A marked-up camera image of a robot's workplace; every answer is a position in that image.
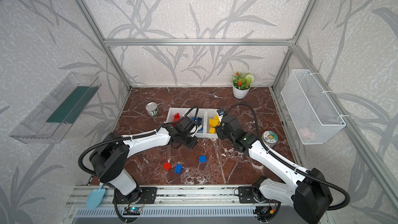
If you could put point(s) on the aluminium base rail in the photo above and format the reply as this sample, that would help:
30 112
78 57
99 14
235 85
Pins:
175 195

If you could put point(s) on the white sorting bin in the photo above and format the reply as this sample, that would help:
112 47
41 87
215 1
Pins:
175 111
198 113
209 114

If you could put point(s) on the red lego brick top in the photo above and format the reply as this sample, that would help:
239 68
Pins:
176 118

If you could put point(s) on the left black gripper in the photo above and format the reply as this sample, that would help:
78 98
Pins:
189 124

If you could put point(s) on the light blue plastic scoop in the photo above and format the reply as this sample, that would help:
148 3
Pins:
95 197

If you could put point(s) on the potted plant white pot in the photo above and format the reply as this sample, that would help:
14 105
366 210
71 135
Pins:
241 84

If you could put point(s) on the silver tin can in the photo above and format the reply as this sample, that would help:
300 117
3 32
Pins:
152 109

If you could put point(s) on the white wire mesh basket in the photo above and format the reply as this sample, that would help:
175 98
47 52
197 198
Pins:
313 114

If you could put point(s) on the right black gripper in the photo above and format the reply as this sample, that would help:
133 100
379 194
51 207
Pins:
224 121

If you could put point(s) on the white right sorting bin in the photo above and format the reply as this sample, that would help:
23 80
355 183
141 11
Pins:
209 114

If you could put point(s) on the red lego brick bottom left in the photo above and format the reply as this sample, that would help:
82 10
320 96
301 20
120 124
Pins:
167 166

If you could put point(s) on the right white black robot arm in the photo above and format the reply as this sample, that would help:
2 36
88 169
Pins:
305 190

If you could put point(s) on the white middle sorting bin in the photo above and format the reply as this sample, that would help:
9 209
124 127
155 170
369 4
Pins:
198 113

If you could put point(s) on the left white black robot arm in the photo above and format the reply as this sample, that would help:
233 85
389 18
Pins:
107 159

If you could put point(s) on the white left sorting bin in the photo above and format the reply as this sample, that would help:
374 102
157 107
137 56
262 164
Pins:
175 111

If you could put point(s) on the clear plastic wall shelf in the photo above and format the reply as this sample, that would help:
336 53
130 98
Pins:
50 121

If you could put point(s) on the green circuit board left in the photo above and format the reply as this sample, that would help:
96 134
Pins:
132 211

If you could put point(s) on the red lego brick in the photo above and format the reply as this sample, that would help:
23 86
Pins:
167 166
176 118

